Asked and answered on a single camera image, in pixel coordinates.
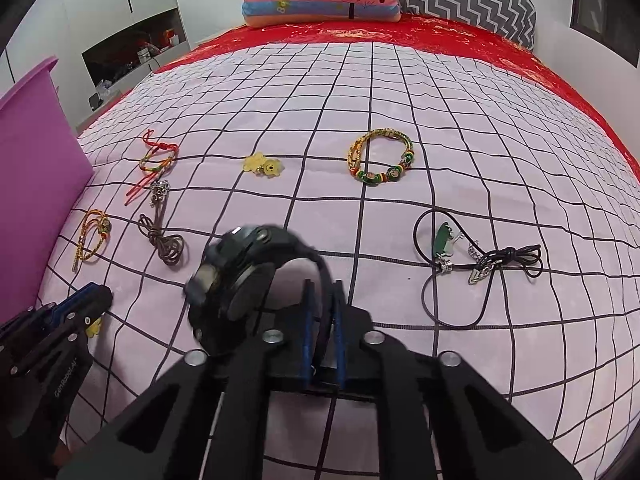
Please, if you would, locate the grey shelf with items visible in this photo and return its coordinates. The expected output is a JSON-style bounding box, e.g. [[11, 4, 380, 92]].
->
[[0, 0, 197, 133]]

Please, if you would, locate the red bedsheet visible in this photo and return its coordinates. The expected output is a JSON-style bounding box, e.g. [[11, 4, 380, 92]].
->
[[75, 12, 640, 186]]

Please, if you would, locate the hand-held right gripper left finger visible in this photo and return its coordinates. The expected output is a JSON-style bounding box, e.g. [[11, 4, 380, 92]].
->
[[57, 280, 321, 480]]

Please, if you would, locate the shelf clutter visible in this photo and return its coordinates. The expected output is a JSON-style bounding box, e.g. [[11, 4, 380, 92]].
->
[[85, 25, 182, 103]]

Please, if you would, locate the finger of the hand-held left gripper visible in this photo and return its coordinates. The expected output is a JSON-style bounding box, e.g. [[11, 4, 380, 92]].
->
[[47, 285, 115, 356], [0, 282, 97, 341]]

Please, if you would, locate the yellow jade pendant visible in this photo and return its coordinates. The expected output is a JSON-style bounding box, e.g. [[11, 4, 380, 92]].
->
[[242, 152, 282, 179]]

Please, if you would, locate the brown cord silver charm necklace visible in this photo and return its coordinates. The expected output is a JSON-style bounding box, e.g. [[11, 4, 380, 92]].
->
[[137, 177, 186, 266]]

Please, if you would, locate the black wrist watch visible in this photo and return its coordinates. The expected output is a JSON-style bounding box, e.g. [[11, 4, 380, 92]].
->
[[184, 224, 335, 361]]

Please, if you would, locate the black cord silver pendant necklace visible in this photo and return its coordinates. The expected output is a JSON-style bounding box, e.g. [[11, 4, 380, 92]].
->
[[421, 243, 544, 331]]

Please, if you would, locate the red string bracelet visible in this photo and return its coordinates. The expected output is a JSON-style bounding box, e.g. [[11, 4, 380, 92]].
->
[[125, 129, 180, 207]]

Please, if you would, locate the dark window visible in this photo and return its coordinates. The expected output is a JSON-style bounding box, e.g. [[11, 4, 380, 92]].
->
[[570, 0, 640, 68]]

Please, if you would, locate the black cord green pendant necklace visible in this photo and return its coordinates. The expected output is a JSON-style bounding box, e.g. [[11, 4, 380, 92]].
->
[[413, 208, 483, 273]]

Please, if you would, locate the yellow braided bracelet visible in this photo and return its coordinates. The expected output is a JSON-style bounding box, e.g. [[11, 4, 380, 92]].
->
[[72, 209, 112, 273]]

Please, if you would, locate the white checked bed sheet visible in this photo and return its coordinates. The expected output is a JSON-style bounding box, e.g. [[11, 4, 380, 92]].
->
[[37, 40, 640, 480]]

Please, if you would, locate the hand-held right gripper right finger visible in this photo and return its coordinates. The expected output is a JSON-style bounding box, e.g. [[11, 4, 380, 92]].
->
[[330, 280, 583, 480]]

